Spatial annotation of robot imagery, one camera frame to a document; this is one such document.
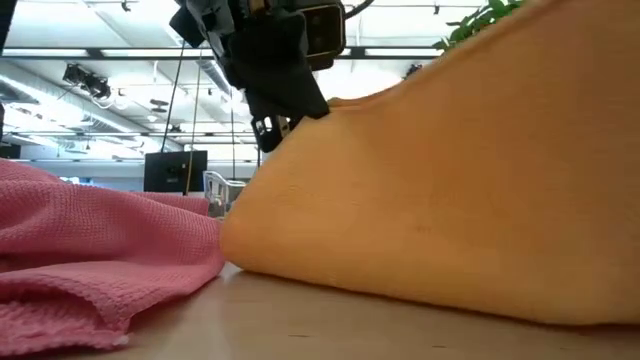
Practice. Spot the black monitor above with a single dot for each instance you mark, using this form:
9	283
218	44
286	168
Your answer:
175	172

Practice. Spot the green potted plant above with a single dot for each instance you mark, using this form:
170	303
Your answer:
475	22

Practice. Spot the clear plastic bin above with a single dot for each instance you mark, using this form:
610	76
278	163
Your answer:
220	187

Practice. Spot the orange microfiber towel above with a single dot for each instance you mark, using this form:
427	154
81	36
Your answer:
450	200

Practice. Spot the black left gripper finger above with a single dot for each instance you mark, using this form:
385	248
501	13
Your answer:
272	135
275	75

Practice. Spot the black ceiling spotlight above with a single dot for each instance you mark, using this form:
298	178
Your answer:
412	71
85	80

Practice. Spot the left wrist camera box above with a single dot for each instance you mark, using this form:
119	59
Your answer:
325	35

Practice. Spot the pink microfiber towel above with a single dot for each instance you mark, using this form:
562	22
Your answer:
100	250

